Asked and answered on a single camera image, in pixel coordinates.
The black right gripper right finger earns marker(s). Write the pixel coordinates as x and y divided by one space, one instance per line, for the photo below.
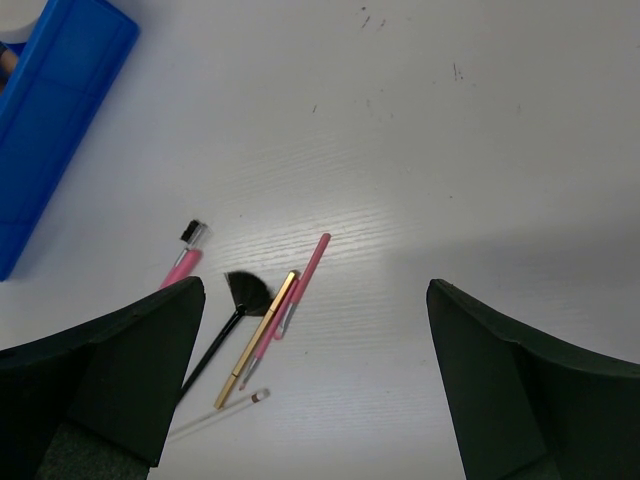
527 405

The round cream powder puff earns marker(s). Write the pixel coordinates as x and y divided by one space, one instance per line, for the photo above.
18 19

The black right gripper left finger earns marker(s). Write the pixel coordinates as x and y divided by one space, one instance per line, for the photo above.
96 401

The white thin makeup pencil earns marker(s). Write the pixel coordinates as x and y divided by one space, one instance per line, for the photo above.
218 415

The pink brow comb brush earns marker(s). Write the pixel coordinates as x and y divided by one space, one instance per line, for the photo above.
194 237

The long pink makeup brush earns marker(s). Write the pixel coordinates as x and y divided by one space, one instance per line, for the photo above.
301 287

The blue divided plastic bin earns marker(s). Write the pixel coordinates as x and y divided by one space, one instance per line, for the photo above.
64 72

